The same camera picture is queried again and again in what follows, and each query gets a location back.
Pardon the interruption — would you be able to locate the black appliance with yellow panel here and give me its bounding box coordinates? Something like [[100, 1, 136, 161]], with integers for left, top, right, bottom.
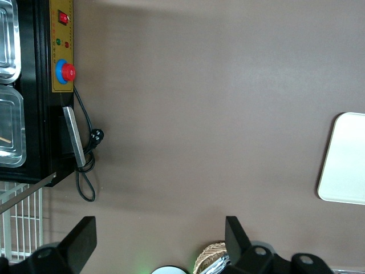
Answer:
[[0, 0, 76, 188]]

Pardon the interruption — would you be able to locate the black power cable with plug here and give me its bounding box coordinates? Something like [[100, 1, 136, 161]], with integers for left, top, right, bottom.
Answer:
[[72, 85, 106, 203]]

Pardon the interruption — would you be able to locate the aluminium foil tray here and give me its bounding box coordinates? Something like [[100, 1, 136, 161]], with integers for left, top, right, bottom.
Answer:
[[204, 252, 230, 274]]

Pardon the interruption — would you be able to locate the light woven wicker basket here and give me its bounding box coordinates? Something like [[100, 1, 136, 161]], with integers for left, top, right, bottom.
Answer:
[[193, 241, 230, 274]]

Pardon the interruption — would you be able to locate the grey metal strip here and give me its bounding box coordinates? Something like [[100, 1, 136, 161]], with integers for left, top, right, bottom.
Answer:
[[0, 172, 58, 215]]

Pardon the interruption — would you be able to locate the white wire basket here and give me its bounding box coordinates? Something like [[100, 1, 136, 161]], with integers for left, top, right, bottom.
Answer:
[[0, 182, 44, 264]]

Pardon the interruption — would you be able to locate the stainless steel pan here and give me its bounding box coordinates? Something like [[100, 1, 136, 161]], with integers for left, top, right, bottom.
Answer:
[[0, 84, 27, 168], [0, 0, 22, 85]]

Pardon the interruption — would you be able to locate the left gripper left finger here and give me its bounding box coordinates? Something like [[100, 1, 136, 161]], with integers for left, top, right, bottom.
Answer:
[[0, 216, 98, 274]]

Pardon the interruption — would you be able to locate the beige plastic tray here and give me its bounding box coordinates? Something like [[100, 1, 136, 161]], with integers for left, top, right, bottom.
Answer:
[[317, 112, 365, 206]]

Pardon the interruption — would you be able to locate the silver appliance handle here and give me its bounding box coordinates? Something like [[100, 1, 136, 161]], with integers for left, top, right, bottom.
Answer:
[[62, 105, 87, 168]]

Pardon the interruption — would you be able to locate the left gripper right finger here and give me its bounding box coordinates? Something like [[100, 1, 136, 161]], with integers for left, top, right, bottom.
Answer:
[[224, 216, 335, 274]]

